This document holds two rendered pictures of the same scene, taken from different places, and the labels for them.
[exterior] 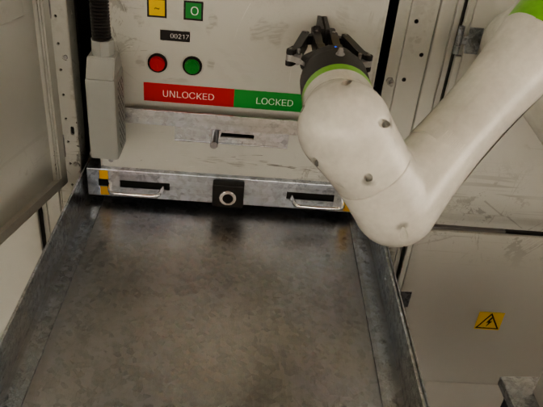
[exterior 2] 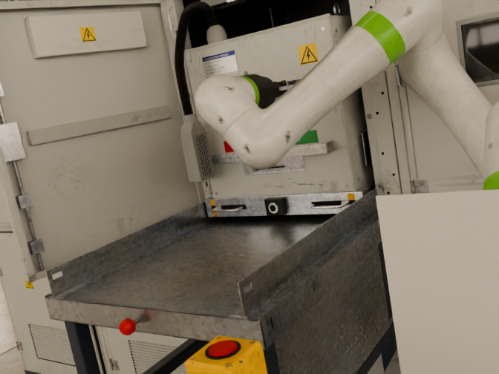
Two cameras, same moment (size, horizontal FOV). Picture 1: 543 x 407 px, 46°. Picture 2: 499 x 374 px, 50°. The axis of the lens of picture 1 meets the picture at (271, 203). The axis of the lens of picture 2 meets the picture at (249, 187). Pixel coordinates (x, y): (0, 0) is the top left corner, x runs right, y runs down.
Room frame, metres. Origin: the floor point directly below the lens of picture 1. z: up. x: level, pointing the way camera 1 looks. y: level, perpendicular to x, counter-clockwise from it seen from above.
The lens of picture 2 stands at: (-0.23, -0.83, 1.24)
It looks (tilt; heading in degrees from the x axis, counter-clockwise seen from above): 10 degrees down; 39
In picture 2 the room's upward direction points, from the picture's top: 10 degrees counter-clockwise
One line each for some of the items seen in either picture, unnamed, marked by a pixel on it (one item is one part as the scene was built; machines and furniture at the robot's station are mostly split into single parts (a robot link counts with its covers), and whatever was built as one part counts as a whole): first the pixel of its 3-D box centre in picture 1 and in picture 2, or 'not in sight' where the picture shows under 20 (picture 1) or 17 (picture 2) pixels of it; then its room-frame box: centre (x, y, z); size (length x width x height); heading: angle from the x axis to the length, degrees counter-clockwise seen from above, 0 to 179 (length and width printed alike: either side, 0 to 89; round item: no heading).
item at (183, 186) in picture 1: (229, 184); (281, 203); (1.06, 0.09, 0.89); 0.54 x 0.05 x 0.06; 94
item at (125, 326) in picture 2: not in sight; (131, 324); (0.41, 0.05, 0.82); 0.04 x 0.03 x 0.03; 3
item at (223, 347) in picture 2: not in sight; (223, 351); (0.27, -0.34, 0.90); 0.04 x 0.04 x 0.02
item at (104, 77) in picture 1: (107, 102); (197, 151); (0.96, 0.29, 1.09); 0.08 x 0.05 x 0.17; 4
